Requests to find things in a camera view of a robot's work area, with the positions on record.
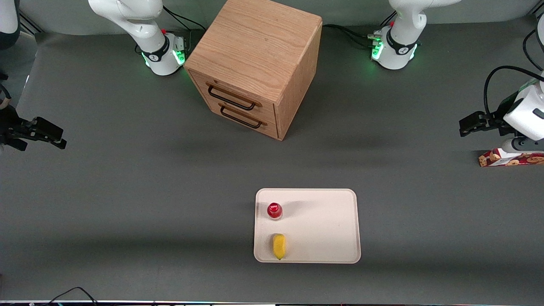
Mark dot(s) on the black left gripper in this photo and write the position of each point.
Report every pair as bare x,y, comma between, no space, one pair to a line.
495,122

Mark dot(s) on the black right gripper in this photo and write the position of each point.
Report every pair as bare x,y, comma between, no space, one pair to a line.
12,128

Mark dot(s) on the red tartan cookie box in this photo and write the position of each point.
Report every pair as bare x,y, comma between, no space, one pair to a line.
510,160

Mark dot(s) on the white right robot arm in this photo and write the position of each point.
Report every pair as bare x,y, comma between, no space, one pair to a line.
159,57

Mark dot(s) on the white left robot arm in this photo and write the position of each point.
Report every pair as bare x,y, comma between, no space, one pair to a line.
397,53

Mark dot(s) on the beige plastic tray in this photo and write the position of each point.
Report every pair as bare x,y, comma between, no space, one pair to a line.
318,229

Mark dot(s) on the grey table mat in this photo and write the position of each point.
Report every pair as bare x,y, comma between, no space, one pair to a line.
127,191

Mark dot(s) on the wooden drawer front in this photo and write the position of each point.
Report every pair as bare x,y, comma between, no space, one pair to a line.
272,129
267,111

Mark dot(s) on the red capped small bottle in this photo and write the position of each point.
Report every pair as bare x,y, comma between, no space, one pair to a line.
274,210

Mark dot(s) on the yellow lemon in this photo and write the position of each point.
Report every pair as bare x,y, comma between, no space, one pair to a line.
279,246

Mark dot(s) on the wooden drawer cabinet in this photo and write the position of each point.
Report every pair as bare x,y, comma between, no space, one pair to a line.
255,46

